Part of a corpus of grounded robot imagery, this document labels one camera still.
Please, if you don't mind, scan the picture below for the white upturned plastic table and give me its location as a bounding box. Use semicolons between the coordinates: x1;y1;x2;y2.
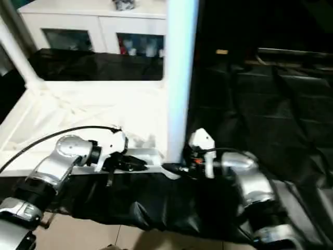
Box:
0;79;183;180

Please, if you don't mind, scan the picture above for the white plastic table leg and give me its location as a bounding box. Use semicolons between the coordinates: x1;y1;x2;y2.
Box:
0;18;44;89
162;0;200;180

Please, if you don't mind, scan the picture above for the black glossy mat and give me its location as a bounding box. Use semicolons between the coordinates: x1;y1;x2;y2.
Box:
0;48;333;245

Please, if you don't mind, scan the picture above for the black speaker box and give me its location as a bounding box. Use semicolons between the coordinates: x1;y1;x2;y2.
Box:
199;0;258;66

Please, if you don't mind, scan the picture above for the white glass-door cabinet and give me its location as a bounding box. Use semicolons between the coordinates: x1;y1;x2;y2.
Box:
18;0;169;57

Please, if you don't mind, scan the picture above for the black glossy tv stand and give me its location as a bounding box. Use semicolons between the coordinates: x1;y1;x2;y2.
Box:
256;46;333;65

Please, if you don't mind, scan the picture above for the grey curtain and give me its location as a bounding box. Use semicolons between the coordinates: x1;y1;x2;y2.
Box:
0;0;37;76

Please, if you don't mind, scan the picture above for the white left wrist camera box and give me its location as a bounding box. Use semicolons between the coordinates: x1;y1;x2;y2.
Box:
95;127;129;172

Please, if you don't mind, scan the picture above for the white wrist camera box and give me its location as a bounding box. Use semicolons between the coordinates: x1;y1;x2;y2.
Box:
187;128;217;179
95;127;129;172

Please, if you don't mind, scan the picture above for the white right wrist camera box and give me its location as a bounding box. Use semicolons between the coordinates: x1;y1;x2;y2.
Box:
187;128;217;179

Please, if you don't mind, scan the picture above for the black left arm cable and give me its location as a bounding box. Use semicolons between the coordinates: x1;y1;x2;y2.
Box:
0;125;123;172

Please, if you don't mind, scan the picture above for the black folding table frame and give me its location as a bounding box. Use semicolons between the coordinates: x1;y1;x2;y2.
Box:
41;212;55;229

